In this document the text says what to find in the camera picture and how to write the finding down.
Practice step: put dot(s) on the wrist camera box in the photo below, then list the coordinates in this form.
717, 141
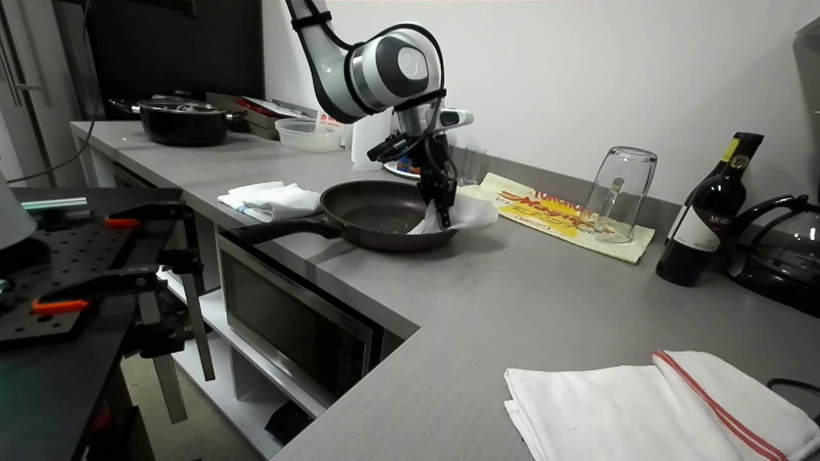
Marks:
458, 120

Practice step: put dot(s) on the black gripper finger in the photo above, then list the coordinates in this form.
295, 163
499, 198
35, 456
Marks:
450, 200
438, 203

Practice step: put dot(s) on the steel microwave oven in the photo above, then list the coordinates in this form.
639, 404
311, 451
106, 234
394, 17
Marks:
292, 321

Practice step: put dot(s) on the yellow printed tea towel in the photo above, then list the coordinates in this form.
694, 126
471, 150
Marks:
546, 214

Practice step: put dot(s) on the white red striped towel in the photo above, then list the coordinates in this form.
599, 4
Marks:
631, 412

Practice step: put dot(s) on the stack of books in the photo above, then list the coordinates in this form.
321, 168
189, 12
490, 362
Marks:
270, 116

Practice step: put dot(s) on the white paper towel roll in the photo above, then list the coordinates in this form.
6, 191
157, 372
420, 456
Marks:
363, 144

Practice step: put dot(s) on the dark monitor screen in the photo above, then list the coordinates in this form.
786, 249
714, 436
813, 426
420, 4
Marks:
171, 47

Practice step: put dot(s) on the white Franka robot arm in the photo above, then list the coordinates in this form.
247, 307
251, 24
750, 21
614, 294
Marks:
375, 72

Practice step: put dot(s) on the small white plate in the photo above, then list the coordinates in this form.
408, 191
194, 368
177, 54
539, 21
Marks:
399, 170

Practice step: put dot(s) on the black nonstick frying pan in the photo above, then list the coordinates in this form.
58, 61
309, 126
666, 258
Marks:
368, 219

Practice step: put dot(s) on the black cooking pot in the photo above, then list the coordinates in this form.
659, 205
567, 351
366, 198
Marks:
184, 125

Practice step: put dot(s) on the small clear tumbler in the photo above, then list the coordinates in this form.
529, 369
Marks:
473, 170

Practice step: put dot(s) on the clear plastic container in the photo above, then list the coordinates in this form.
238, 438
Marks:
309, 135

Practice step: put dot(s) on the white blue folded tea towel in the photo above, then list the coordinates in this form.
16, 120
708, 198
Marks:
265, 200

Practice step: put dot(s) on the black kettle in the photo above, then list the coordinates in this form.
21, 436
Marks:
777, 258

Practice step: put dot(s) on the clear upturned drinking glass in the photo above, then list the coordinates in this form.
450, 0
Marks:
623, 194

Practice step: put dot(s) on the yellow capped wine bottle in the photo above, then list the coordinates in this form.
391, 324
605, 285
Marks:
705, 219

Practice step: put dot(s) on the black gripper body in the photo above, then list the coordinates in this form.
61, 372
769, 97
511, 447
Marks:
432, 157

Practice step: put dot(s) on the white shelf under counter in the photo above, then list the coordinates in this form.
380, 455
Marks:
231, 376

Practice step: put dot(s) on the black perforated mounting board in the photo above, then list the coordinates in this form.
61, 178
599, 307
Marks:
78, 258

